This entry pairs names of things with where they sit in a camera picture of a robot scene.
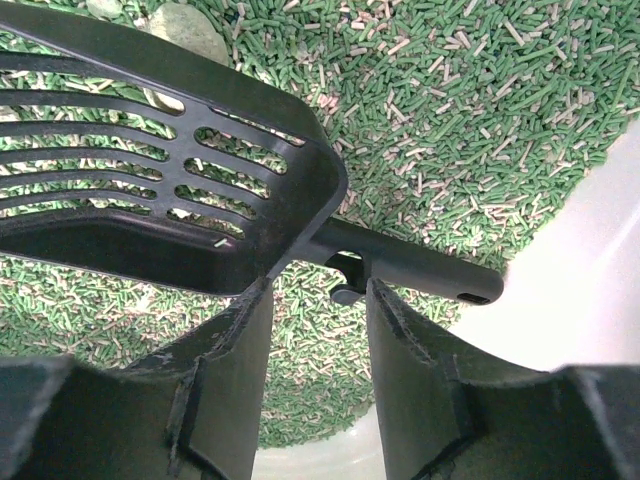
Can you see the teal litter box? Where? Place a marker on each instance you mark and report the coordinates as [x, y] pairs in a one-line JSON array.
[[571, 298]]

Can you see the black litter scoop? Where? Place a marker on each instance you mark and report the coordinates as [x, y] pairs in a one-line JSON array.
[[186, 174]]

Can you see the green cat litter pellets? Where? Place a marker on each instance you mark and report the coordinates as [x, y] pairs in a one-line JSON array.
[[434, 156]]

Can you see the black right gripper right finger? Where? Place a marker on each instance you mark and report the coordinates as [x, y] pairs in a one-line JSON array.
[[449, 410]]

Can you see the pale green litter clump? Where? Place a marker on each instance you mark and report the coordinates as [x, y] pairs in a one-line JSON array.
[[105, 9], [185, 26]]

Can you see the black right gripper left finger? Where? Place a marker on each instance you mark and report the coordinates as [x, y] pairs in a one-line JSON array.
[[188, 410]]

